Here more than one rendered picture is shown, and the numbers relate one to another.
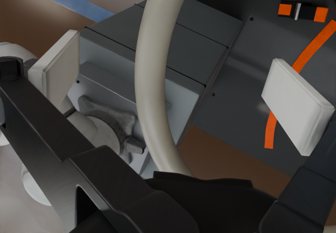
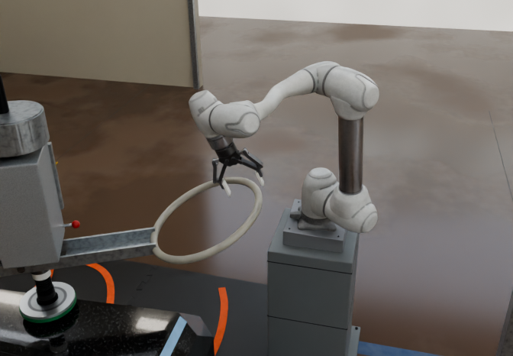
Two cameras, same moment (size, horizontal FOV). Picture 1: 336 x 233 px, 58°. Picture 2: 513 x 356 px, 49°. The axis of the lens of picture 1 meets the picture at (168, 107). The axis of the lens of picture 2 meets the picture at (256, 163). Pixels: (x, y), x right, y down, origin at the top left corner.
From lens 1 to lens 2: 199 cm
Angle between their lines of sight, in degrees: 33
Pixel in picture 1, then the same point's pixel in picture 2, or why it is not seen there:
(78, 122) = (318, 208)
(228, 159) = (253, 271)
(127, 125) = (301, 222)
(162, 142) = (253, 186)
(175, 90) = (282, 250)
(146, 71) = (258, 195)
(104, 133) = (308, 211)
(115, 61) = (321, 255)
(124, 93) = (309, 238)
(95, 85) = (326, 237)
